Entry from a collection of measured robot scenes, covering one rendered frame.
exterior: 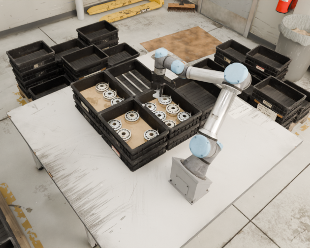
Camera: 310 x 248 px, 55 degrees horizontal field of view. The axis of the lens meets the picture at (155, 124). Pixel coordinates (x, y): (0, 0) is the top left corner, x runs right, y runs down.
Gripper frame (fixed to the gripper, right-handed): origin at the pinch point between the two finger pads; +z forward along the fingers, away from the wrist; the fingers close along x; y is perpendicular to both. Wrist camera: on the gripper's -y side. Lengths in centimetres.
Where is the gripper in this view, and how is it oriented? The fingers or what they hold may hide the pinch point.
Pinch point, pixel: (161, 97)
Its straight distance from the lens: 204.3
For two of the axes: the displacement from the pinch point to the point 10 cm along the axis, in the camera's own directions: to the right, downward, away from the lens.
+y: -9.9, -1.1, 0.5
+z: -0.5, 7.4, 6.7
